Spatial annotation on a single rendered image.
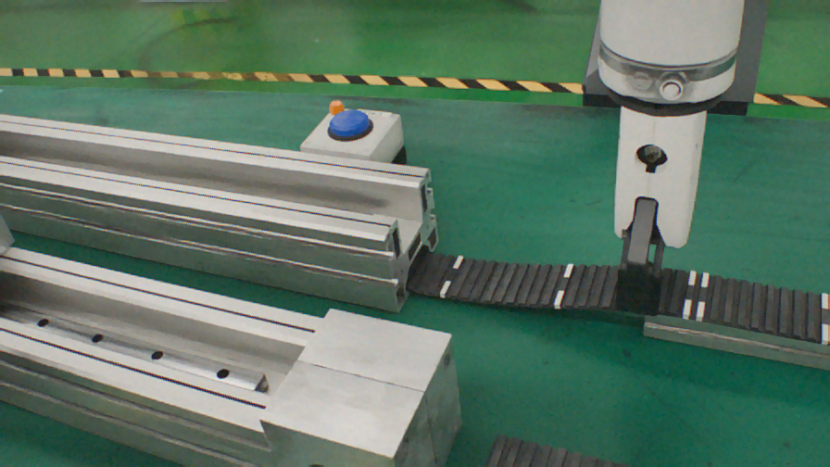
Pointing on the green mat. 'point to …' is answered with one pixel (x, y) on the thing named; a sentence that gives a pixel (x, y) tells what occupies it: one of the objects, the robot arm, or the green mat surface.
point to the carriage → (5, 235)
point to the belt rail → (737, 341)
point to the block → (367, 397)
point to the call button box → (366, 145)
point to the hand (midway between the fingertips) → (647, 261)
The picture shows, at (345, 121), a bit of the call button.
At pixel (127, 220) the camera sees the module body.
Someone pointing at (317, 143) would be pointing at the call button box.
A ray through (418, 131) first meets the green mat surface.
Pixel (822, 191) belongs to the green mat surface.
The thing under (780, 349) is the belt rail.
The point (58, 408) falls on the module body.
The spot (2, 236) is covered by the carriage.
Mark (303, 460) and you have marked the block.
